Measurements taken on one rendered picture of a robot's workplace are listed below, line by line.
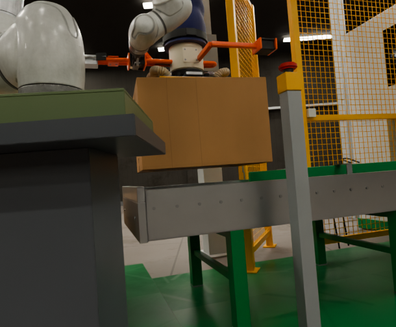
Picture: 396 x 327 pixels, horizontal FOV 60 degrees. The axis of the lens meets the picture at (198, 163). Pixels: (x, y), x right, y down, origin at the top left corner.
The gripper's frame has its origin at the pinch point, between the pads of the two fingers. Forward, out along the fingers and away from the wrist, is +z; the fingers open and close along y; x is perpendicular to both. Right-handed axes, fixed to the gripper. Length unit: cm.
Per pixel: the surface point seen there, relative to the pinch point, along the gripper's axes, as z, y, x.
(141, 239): -35, 79, -6
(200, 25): -8.9, -15.6, 32.2
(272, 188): -35, 65, 50
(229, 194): -35, 65, 30
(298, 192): -52, 66, 51
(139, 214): -35, 70, -6
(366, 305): -35, 121, 92
